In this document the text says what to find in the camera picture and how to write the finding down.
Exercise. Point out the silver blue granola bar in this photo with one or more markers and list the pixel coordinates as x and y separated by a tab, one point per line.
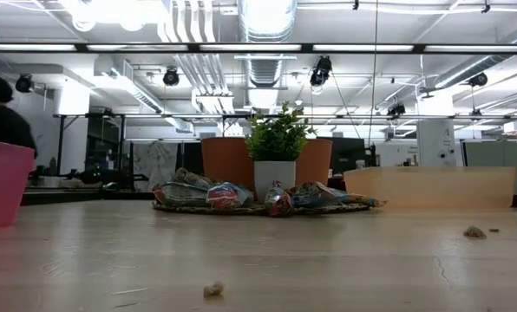
189	177

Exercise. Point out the pile of snack packets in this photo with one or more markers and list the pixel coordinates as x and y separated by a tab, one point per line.
278	203
178	195

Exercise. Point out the tan granola bar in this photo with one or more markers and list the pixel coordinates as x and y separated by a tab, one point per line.
367	201

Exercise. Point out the pale granola crumb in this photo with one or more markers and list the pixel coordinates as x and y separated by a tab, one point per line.
213	289

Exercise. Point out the large granola crumb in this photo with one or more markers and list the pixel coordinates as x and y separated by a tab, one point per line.
474	232

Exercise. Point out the tiny granola crumb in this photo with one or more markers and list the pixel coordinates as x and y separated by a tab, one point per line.
494	230

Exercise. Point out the green plant in white pot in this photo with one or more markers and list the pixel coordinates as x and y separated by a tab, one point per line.
276	173

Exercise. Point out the round woven placemat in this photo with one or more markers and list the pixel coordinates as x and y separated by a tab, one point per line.
245	210

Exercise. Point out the black monitor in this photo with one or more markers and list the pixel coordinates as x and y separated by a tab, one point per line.
349	154

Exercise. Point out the white hanging cloth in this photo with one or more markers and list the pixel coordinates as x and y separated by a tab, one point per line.
156	162

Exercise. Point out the black hanging spotlight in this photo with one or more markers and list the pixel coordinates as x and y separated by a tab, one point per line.
24	83
320	71
171	77
478	79
396	110

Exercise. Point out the black overhead light bar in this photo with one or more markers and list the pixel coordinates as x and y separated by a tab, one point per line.
250	47

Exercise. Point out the white building pillar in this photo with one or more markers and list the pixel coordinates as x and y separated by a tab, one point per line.
72	102
436	143

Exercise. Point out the translucent orange plastic tray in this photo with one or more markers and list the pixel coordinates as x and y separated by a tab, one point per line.
436	188

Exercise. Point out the pink plastic bin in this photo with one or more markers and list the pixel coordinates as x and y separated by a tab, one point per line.
2	186

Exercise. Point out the person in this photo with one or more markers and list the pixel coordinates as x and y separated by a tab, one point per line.
2	125

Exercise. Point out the silver round ventilation duct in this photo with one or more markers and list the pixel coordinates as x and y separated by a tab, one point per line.
265	21

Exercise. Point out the green partition wall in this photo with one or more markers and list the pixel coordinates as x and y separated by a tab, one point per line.
492	167

